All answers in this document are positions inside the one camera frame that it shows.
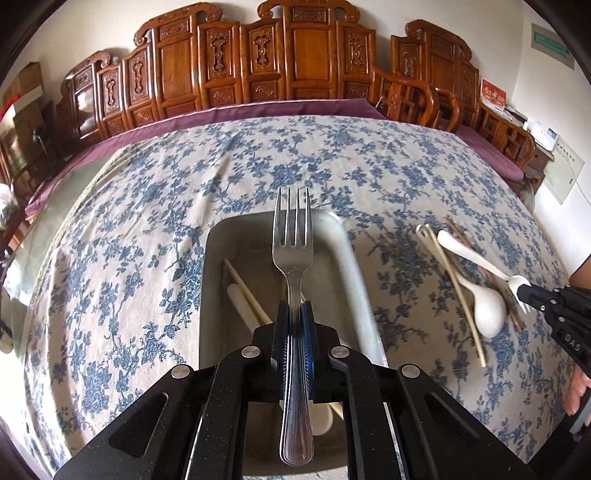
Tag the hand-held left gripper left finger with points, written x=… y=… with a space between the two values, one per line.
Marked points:
x=277 y=350

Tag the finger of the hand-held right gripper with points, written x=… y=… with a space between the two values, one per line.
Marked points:
x=535 y=308
x=554 y=294

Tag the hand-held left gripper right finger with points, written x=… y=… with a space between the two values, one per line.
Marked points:
x=308 y=355

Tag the white ceramic spoon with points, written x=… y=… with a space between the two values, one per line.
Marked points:
x=487 y=309
x=244 y=307

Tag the light wooden chopstick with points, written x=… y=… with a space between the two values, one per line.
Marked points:
x=445 y=254
x=464 y=314

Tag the white plastic fork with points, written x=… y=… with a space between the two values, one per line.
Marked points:
x=475 y=261

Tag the metal fork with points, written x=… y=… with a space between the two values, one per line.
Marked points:
x=293 y=258

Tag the dark brown chopstick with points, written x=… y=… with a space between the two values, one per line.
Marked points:
x=461 y=241
x=467 y=237

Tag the grey metal tray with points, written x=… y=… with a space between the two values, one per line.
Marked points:
x=221 y=258

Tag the person's right hand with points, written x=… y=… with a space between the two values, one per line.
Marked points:
x=577 y=392

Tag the grey plastic bag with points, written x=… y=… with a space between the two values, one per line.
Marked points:
x=530 y=196

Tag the wooden side table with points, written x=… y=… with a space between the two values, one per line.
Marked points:
x=538 y=159

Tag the purple armchair cushion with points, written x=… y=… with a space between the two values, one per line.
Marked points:
x=489 y=152

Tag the small white box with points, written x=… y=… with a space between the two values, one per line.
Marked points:
x=547 y=136

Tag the blue floral tablecloth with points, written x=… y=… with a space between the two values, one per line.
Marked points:
x=138 y=258

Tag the dark tissue box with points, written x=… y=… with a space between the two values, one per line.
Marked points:
x=517 y=115

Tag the carved wooden armchair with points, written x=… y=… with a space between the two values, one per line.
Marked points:
x=438 y=60

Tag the carved wooden sofa bench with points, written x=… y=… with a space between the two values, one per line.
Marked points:
x=304 y=60

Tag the clear plastic bag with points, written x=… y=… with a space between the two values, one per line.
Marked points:
x=7 y=205

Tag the white flat box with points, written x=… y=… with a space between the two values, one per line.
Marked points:
x=23 y=102

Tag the brown cardboard box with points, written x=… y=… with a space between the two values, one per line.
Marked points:
x=25 y=79

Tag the white wall panel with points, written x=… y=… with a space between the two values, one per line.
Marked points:
x=564 y=170

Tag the green wall panel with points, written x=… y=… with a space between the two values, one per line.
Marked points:
x=551 y=41

